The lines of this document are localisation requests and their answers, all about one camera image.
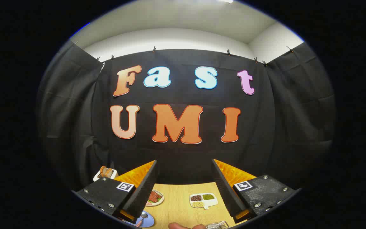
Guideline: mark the brown meat steak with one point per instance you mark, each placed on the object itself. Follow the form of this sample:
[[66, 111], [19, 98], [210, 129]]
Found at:
[[154, 196]]

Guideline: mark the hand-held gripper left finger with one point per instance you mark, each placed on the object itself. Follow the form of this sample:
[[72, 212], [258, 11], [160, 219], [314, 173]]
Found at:
[[145, 190]]

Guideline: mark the green lettuce leaf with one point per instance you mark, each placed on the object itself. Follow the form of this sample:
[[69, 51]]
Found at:
[[158, 200]]

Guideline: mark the heap of red beans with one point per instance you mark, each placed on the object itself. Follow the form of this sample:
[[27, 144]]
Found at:
[[196, 198]]

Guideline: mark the white round plate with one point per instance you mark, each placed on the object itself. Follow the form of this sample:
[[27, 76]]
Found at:
[[161, 198]]

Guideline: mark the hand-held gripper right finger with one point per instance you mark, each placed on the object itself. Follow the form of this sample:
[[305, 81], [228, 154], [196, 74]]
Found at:
[[224, 190]]

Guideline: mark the white toaster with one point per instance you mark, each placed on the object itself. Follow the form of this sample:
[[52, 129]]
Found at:
[[96, 176]]

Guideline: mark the brown toast slice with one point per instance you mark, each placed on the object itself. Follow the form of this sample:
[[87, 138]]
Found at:
[[109, 172], [102, 170]]

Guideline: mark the heap of green beans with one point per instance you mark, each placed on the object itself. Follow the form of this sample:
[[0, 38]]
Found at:
[[208, 197]]

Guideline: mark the blue round plate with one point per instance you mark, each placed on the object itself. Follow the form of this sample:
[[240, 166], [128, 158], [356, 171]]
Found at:
[[148, 221]]

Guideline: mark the white divided tray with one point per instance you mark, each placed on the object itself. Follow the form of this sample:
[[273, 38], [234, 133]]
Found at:
[[213, 202]]

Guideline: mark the heap of yellow soybeans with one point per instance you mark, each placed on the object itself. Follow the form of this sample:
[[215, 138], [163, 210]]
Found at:
[[197, 204]]

